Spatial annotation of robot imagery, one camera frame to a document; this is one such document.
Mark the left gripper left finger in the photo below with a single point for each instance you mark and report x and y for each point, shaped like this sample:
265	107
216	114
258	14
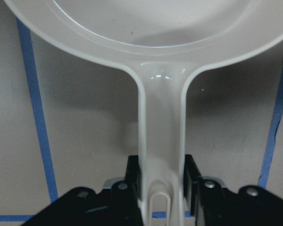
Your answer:
115	205

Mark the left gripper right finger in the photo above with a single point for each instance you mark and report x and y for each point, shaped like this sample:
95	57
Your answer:
213	204

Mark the cream plastic dustpan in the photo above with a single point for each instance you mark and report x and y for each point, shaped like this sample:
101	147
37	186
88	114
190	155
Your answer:
163	45

